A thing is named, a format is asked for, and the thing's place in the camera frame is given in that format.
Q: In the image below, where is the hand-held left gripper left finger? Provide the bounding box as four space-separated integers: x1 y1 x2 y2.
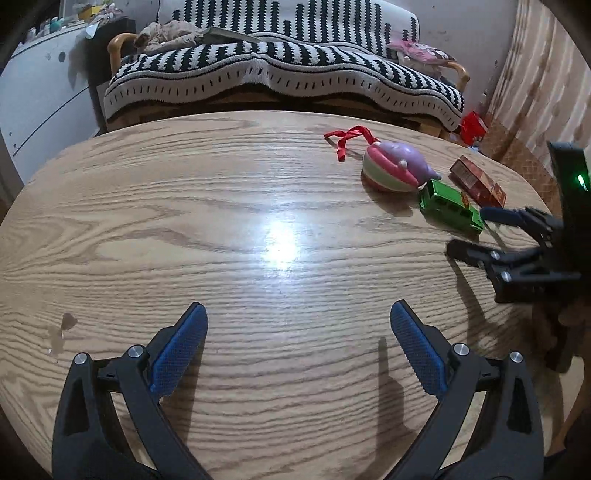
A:
52 302 218 480

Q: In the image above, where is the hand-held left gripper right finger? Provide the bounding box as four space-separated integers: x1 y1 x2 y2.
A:
383 299 546 480

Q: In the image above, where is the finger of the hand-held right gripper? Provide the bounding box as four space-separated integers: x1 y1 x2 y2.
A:
445 239 555 283
480 205 561 241

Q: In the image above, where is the red cardboard packet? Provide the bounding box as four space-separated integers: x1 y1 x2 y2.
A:
449 156 508 208

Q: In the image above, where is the green toy bus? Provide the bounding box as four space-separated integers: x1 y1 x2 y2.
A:
419 179 485 236

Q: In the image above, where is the red plastic bag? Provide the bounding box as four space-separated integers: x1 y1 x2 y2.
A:
461 111 488 145

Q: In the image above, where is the pink striped toy with ribbon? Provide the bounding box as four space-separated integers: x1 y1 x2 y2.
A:
324 126 442 193

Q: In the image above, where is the beige patterned curtain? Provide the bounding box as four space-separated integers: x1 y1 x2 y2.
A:
478 0 591 217

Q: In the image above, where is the pink printed cushion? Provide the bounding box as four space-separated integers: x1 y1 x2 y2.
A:
387 39 456 66

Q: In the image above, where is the black white striped sofa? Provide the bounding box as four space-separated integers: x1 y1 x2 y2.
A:
102 0 465 133

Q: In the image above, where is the white cabinet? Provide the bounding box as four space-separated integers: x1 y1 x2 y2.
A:
0 21 108 188

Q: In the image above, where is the black side cabinet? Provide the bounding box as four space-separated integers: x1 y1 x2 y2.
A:
85 17 137 134

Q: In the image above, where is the grey book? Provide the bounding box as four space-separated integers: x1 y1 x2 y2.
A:
201 27 262 45

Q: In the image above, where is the beige rag doll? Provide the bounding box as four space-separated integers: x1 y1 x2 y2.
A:
134 20 209 52

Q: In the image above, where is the wooden frame sofa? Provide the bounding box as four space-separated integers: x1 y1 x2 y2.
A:
105 33 471 140

